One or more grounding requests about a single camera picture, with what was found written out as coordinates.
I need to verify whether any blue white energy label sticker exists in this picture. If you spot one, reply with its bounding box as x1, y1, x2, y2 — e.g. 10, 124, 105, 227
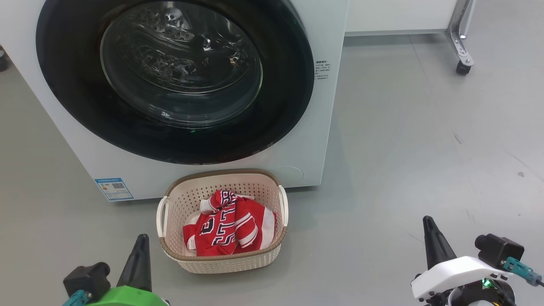
94, 178, 133, 201

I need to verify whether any white table panel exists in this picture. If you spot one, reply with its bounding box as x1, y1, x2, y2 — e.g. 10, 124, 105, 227
345, 0, 457, 35

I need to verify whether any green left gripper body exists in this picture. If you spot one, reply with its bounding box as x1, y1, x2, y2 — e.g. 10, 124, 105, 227
87, 286, 170, 306

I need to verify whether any red jersey with number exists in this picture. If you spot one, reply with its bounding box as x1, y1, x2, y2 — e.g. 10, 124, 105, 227
183, 190, 277, 256

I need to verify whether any small printed text label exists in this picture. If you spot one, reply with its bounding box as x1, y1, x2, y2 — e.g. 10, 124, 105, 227
314, 59, 332, 81

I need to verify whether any cream perforated laundry basket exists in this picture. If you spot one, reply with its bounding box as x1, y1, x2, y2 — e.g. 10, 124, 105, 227
156, 169, 289, 274

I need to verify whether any white washing machine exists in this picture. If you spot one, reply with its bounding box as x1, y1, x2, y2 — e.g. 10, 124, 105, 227
0, 0, 350, 201

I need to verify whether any metal table leg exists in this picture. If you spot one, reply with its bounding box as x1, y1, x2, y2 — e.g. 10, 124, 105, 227
445, 0, 475, 66

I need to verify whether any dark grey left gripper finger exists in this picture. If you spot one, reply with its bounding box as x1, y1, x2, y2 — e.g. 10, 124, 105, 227
117, 234, 144, 289
135, 234, 153, 292

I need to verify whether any black glass washing machine door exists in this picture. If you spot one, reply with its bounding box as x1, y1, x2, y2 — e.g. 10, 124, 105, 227
36, 0, 315, 165

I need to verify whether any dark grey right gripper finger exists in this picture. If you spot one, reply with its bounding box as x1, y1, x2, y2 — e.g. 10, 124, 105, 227
423, 216, 442, 269
428, 216, 458, 265

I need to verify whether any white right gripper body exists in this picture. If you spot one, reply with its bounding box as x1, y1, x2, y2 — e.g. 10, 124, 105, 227
411, 256, 517, 306

